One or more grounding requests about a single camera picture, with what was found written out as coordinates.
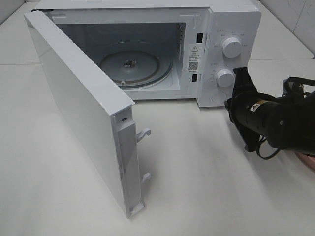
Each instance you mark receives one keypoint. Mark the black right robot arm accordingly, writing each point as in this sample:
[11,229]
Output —
[286,122]

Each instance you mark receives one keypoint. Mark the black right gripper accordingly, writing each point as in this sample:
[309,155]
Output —
[252,113]

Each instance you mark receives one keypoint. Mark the lower white timer knob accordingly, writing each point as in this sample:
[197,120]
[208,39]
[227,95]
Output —
[225,78]

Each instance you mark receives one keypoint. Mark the pink round plate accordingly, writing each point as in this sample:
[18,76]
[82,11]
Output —
[307,160]

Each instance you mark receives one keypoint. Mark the white microwave door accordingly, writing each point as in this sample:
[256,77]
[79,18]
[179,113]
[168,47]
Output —
[98,112]

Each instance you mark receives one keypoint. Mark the upper white power knob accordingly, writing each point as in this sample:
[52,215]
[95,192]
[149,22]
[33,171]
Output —
[231,47]

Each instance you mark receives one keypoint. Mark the glass microwave turntable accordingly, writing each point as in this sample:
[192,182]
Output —
[134,68]

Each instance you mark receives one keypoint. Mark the round white door button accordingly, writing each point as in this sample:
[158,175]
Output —
[219,97]

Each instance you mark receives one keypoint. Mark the white warning label sticker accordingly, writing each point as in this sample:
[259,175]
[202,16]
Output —
[194,57]

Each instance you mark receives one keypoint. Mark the white microwave oven body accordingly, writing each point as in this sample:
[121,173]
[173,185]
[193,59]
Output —
[162,28]

